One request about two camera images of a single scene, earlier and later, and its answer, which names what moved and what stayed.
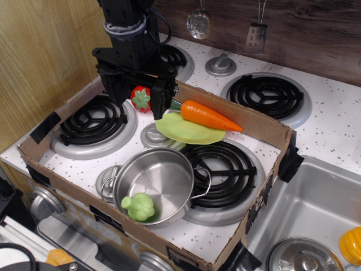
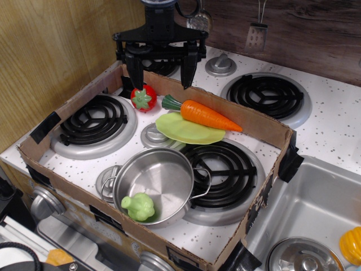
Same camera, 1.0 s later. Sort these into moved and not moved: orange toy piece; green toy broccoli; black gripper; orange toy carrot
Moved: black gripper
Not moved: green toy broccoli; orange toy carrot; orange toy piece
